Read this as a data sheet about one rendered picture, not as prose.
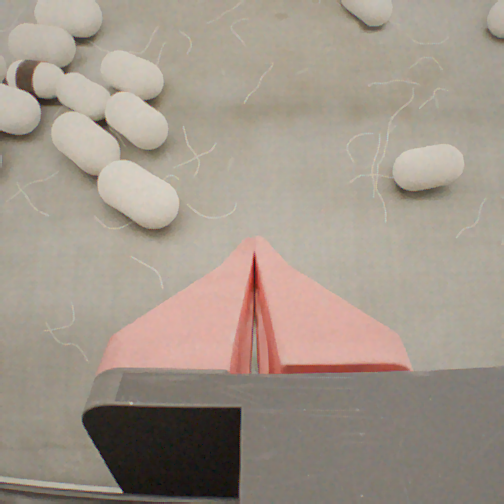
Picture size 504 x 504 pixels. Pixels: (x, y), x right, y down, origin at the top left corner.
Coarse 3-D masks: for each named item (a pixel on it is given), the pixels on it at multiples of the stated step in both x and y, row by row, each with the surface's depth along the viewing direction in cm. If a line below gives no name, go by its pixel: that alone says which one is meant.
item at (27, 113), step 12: (0, 84) 17; (0, 96) 16; (12, 96) 16; (24, 96) 17; (0, 108) 16; (12, 108) 16; (24, 108) 17; (36, 108) 17; (0, 120) 17; (12, 120) 17; (24, 120) 17; (36, 120) 17; (12, 132) 17; (24, 132) 17
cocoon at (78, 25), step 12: (48, 0) 18; (60, 0) 18; (72, 0) 18; (84, 0) 18; (36, 12) 18; (48, 12) 18; (60, 12) 18; (72, 12) 18; (84, 12) 18; (96, 12) 18; (48, 24) 18; (60, 24) 18; (72, 24) 18; (84, 24) 18; (96, 24) 19; (84, 36) 19
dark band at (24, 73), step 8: (24, 64) 17; (32, 64) 17; (16, 72) 17; (24, 72) 17; (32, 72) 17; (16, 80) 17; (24, 80) 17; (32, 80) 17; (24, 88) 18; (32, 88) 17
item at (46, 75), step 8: (16, 64) 17; (40, 64) 17; (48, 64) 17; (8, 72) 17; (40, 72) 17; (48, 72) 17; (56, 72) 18; (8, 80) 17; (40, 80) 17; (48, 80) 17; (56, 80) 18; (16, 88) 18; (40, 88) 17; (48, 88) 18; (40, 96) 18; (48, 96) 18; (56, 96) 18
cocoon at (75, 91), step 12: (60, 84) 17; (72, 84) 17; (84, 84) 17; (96, 84) 17; (60, 96) 17; (72, 96) 17; (84, 96) 17; (96, 96) 17; (108, 96) 17; (72, 108) 18; (84, 108) 17; (96, 108) 17; (96, 120) 18
